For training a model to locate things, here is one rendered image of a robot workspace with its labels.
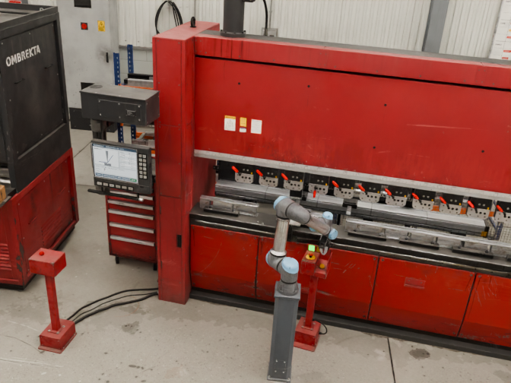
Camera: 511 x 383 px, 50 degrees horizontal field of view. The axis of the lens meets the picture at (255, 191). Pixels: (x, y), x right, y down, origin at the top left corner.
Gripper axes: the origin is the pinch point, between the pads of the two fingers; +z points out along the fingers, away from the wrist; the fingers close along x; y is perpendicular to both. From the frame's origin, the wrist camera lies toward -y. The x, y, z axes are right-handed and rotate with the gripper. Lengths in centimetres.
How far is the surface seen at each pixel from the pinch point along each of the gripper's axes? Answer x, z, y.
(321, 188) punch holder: 13, -35, 35
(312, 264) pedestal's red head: 6.5, 6.7, -6.4
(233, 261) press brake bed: 77, 37, 11
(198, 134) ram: 113, -67, 28
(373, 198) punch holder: -28, -33, 39
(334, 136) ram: 7, -79, 40
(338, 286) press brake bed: -11.5, 43.9, 19.7
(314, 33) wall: 125, -43, 452
